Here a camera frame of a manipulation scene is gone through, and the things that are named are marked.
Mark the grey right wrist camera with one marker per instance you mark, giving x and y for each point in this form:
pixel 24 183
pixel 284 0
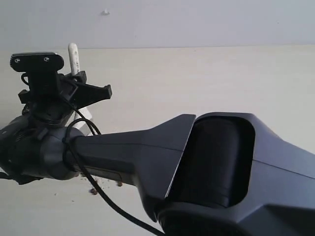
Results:
pixel 36 61

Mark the brown beans and crumbs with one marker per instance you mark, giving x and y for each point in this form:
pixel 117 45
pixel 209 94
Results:
pixel 104 184

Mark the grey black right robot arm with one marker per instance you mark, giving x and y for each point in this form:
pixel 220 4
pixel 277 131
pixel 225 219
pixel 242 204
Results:
pixel 220 174

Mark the white paint brush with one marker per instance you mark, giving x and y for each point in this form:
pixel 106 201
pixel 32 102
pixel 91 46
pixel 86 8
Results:
pixel 75 68

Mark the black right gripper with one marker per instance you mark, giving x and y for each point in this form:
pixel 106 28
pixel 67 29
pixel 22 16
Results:
pixel 52 98

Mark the white lump on wall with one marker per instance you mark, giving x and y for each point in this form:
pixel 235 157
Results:
pixel 105 12

